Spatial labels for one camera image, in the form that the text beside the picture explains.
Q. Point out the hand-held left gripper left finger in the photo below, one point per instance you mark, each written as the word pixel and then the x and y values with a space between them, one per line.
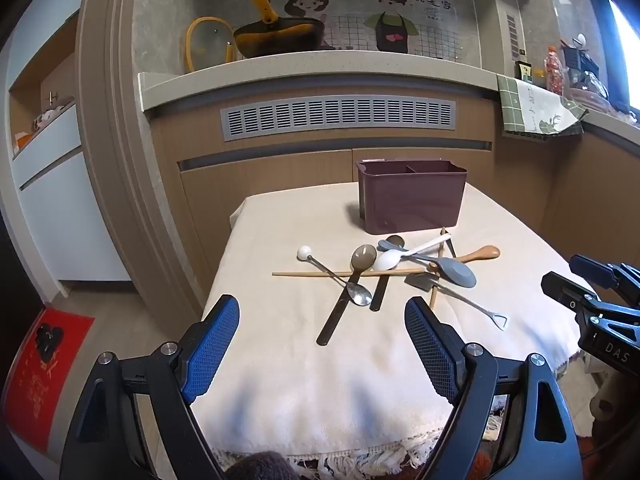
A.
pixel 215 345

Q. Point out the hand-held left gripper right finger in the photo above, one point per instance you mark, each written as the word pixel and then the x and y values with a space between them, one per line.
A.
pixel 430 345

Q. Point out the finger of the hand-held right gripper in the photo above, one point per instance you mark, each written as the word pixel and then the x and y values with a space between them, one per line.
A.
pixel 595 266
pixel 562 287

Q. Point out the metal shovel-shaped spoon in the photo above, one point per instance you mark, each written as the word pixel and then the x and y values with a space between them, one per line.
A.
pixel 419 281

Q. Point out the white plastic spoon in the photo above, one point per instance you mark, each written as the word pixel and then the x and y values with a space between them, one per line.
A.
pixel 387 261

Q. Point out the wooden chopstick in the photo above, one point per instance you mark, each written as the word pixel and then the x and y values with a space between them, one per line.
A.
pixel 442 242
pixel 300 273

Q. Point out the grey-blue spoon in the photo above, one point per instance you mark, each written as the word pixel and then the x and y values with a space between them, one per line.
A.
pixel 385 246

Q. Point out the metal spoon with white ball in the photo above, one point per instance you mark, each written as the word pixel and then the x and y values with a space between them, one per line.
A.
pixel 304 252

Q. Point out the brown plastic utensil holder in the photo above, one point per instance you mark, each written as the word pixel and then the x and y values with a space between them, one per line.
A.
pixel 410 200

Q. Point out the cream table cloth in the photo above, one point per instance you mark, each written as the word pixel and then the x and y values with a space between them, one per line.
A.
pixel 300 385

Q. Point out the dark furry object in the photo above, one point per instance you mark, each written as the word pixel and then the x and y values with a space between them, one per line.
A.
pixel 262 466

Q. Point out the green checked cloth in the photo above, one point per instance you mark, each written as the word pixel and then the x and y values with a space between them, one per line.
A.
pixel 530 105

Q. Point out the red floor mat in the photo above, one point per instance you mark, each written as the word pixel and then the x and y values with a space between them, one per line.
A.
pixel 40 380

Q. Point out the wooden kitchen cabinet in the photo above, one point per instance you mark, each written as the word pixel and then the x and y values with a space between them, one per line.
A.
pixel 275 170

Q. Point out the red-filled plastic bottle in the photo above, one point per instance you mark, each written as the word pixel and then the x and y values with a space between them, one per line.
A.
pixel 554 72

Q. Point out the white storage cabinet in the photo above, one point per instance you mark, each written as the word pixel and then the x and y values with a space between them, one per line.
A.
pixel 65 210

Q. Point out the black dish rack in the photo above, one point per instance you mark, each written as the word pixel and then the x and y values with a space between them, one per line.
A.
pixel 580 60

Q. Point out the small dark plaque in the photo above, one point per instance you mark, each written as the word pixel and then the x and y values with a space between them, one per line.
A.
pixel 524 71

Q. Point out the grey vent grille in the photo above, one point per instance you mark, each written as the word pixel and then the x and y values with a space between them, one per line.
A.
pixel 340 117

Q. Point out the glass lid with yellow rim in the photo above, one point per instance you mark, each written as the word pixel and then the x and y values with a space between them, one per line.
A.
pixel 210 40

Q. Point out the beige door frame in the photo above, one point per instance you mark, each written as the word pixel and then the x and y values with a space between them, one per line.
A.
pixel 115 160

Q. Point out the cartoon wall decal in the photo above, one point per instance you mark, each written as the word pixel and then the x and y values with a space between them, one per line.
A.
pixel 390 25

